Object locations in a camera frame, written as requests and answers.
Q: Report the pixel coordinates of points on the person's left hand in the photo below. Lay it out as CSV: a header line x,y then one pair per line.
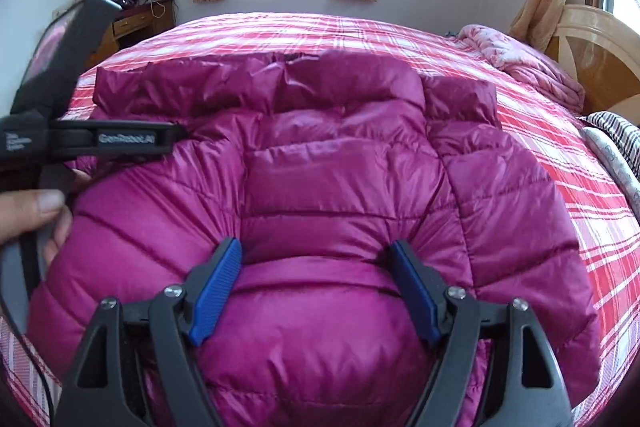
x,y
35,212

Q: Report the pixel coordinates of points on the magenta down jacket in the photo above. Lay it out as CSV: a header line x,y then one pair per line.
x,y
340,187

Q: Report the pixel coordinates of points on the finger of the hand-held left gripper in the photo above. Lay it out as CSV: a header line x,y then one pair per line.
x,y
150,139

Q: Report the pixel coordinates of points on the pale floral pillow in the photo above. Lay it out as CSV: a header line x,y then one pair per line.
x,y
617,167

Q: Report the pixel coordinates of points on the pink floral quilt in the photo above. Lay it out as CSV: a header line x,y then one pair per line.
x,y
535,62

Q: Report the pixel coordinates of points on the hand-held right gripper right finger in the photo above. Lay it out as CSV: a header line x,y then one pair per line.
x,y
415,292

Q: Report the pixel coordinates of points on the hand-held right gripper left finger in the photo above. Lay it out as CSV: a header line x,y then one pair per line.
x,y
216,287

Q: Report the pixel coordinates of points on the cream wooden headboard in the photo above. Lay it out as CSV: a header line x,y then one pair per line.
x,y
600,57

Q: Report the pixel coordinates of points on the striped pillow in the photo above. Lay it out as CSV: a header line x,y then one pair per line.
x,y
620,132

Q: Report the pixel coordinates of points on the dark clothes pile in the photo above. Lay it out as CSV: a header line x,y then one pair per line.
x,y
125,1

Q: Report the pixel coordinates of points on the red plaid bed sheet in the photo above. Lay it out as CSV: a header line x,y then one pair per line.
x,y
575,167

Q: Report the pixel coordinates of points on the brown wooden desk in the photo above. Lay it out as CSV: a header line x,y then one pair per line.
x,y
135,24

